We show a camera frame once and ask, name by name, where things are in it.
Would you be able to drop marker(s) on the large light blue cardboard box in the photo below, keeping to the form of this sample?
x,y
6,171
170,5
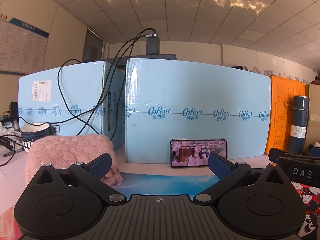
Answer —
x,y
195,92

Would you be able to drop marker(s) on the dark grey desk partition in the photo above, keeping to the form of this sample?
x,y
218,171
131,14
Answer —
x,y
150,57

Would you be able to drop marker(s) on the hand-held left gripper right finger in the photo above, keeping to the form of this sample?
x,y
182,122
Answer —
x,y
220,166

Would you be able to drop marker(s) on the beige cardboard box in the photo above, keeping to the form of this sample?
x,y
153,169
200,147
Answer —
x,y
314,115

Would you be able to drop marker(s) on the pink knitted sweater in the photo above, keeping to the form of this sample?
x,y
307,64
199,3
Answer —
x,y
70,147

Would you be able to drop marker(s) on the blue vacuum bottle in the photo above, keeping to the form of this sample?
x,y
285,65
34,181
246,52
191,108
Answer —
x,y
297,115

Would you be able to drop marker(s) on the printed desk mat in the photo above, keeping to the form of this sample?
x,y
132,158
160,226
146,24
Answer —
x,y
162,182

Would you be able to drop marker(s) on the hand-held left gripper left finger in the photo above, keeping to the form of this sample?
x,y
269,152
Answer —
x,y
100,166

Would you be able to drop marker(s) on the white mug dark key print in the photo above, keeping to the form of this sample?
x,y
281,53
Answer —
x,y
35,132

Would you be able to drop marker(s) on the grey door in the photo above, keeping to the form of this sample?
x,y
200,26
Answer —
x,y
93,37

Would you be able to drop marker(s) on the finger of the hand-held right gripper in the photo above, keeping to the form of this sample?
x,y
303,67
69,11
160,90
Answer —
x,y
277,151
285,160

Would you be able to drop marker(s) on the orange cardboard box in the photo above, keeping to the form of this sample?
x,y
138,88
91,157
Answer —
x,y
280,110

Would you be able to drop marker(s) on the black marker pen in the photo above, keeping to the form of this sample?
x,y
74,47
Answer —
x,y
15,151

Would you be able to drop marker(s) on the wall poster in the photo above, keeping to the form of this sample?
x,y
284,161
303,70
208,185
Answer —
x,y
20,42

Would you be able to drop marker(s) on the dark grey adapter block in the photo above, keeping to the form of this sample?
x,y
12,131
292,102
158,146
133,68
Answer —
x,y
152,45

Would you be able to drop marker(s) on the black smartphone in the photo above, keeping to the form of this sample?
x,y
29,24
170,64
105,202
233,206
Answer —
x,y
190,152

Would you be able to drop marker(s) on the light blue box white label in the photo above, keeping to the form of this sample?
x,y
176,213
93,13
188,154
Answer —
x,y
77,80

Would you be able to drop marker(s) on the black stand device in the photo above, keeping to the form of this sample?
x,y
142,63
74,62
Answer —
x,y
13,110

